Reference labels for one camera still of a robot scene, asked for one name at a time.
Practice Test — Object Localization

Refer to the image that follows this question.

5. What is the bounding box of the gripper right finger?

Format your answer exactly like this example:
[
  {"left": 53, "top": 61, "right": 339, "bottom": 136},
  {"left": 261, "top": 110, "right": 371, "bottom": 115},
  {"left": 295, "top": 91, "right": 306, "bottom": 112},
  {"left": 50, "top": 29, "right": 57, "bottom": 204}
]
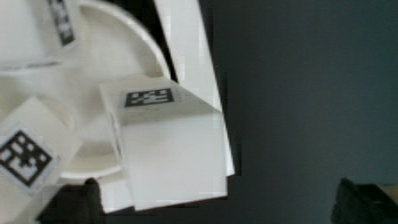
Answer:
[{"left": 331, "top": 178, "right": 398, "bottom": 224}]

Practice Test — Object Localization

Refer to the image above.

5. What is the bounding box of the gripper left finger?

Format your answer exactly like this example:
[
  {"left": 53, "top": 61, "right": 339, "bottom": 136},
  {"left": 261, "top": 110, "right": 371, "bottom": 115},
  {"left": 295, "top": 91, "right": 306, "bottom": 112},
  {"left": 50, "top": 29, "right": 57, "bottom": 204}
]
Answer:
[{"left": 36, "top": 178, "right": 107, "bottom": 224}]

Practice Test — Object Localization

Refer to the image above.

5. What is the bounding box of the white round stool seat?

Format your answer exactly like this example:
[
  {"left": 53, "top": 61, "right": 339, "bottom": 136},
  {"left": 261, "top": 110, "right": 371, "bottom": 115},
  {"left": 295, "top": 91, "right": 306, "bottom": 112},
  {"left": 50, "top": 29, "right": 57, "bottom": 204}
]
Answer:
[{"left": 0, "top": 0, "right": 171, "bottom": 180}]

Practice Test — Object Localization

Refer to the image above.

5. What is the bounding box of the white stool leg with tag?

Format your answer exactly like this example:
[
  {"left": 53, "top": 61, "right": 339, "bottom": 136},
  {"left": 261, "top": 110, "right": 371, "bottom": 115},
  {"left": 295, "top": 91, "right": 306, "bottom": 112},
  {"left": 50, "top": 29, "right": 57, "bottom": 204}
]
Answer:
[{"left": 0, "top": 0, "right": 82, "bottom": 72}]

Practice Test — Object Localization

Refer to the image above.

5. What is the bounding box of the white right fence block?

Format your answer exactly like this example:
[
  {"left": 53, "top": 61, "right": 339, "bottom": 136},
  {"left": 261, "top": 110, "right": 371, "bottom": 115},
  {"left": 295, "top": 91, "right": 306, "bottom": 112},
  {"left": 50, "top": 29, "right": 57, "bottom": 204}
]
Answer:
[{"left": 155, "top": 0, "right": 222, "bottom": 110}]

